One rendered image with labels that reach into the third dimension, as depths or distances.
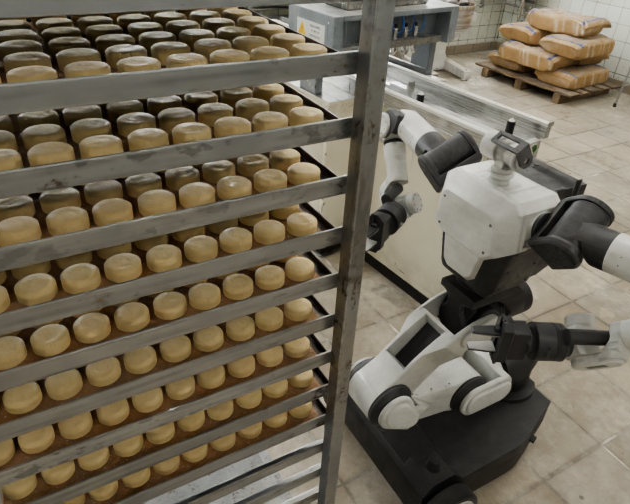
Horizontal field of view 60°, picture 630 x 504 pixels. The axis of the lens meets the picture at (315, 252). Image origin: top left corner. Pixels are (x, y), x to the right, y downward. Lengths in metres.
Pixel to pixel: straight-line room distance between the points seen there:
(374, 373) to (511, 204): 0.60
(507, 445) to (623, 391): 0.76
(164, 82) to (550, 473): 1.82
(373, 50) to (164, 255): 0.40
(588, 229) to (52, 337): 1.05
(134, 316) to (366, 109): 0.45
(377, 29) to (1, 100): 0.43
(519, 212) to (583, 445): 1.15
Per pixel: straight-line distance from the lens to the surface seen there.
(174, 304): 0.86
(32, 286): 0.80
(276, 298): 0.88
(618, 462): 2.28
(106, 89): 0.65
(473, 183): 1.41
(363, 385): 1.57
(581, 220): 1.32
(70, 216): 0.75
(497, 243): 1.36
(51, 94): 0.64
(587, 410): 2.39
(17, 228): 0.75
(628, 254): 1.27
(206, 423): 1.07
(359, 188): 0.81
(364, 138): 0.77
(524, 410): 2.04
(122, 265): 0.80
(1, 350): 0.86
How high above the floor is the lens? 1.60
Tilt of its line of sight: 34 degrees down
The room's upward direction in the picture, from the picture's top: 3 degrees clockwise
